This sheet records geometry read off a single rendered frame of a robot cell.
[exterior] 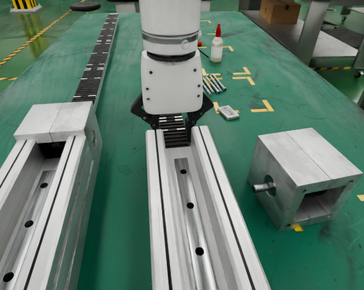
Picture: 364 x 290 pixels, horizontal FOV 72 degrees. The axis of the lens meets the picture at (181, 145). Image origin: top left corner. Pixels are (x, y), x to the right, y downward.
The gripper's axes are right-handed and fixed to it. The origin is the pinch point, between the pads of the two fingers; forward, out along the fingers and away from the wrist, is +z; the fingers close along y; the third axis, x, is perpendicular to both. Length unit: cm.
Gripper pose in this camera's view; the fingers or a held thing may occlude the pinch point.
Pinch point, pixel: (173, 132)
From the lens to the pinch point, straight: 47.7
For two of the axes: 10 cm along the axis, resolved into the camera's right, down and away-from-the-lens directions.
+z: 0.0, 7.8, 6.3
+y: -9.9, 0.9, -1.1
